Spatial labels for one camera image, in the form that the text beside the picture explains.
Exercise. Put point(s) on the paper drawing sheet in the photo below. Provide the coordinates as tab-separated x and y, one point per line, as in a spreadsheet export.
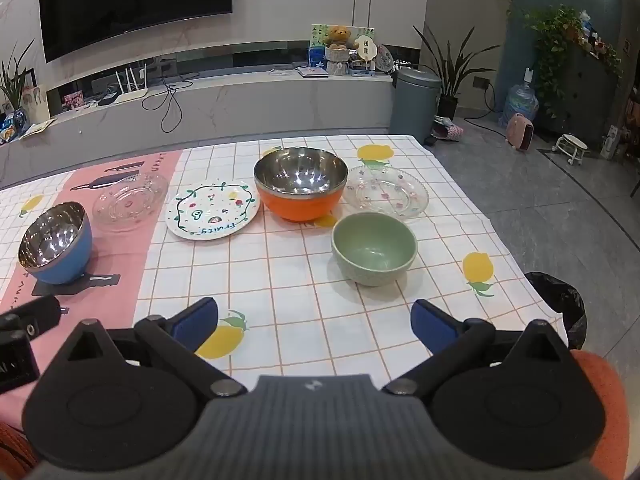
36	105

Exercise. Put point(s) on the white paddle sign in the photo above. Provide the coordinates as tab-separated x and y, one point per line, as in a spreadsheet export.
366	50

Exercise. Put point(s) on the small potted grass plant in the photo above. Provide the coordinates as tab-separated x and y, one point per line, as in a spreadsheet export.
15	82

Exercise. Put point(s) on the white painted fruit plate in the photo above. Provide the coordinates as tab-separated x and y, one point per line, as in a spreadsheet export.
210	210

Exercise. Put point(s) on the white wheeled stool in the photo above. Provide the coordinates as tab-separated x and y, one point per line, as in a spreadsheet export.
572	146

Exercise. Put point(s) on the pink space heater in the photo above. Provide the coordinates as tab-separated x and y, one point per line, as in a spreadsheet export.
520	132

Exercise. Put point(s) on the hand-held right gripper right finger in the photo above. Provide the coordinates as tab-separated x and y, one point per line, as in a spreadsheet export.
429	328

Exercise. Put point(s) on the grey long television cabinet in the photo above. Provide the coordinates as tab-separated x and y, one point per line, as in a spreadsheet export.
250	105

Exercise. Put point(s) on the black plastic bag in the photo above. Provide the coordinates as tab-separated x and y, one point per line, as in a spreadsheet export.
557	305

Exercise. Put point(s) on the pink bottle-print table runner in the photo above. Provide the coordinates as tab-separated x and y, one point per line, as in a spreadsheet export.
125	270

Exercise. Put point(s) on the blue water bottle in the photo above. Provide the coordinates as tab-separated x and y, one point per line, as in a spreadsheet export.
520	100

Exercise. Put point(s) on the orange steel bowl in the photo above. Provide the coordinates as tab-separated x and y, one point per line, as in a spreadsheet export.
300	205

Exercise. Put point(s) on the white router with antennas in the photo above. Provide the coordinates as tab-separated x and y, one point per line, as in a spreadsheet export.
131	90

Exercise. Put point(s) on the grey side cabinet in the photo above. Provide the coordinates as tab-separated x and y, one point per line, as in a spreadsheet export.
590	92

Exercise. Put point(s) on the clear glass flower plate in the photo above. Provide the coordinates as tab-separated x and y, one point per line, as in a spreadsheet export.
387	192
130	202

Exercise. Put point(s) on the white upright appliance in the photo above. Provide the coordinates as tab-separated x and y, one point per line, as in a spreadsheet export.
612	142

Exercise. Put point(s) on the green ceramic bowl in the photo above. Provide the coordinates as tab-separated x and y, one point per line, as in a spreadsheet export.
375	245

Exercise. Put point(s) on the green ivy plant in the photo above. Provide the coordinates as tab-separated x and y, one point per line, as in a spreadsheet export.
552	35

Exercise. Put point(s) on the tall potted leaf plant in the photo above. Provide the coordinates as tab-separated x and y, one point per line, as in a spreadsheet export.
450	75

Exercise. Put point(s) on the white flat device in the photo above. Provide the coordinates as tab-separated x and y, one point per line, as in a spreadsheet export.
313	73

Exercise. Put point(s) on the painted canvas picture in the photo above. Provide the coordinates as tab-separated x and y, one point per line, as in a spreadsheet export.
317	35

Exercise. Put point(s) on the grey trash bin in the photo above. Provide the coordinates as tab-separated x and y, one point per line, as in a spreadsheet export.
415	105

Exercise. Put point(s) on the patterned slippers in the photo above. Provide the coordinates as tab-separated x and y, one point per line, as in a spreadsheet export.
447	130

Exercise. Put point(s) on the white checked lemon tablecloth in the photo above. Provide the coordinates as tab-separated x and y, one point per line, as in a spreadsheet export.
300	280

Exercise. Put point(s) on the grey woven pot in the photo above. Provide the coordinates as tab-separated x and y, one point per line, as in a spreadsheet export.
337	61

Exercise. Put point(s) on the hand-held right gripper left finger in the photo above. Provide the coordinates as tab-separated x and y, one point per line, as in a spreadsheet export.
197	322

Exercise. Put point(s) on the black flat television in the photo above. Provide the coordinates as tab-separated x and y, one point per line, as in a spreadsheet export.
135	5

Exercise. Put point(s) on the blue steel bowl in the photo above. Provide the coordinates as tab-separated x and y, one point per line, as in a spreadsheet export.
70	260

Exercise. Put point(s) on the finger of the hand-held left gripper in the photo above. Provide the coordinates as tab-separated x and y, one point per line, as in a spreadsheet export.
35	312

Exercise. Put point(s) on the brown teddy bear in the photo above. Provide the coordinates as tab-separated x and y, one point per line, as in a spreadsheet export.
340	36

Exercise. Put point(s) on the patterned decorative plate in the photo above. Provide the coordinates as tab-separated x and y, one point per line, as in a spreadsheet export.
384	57

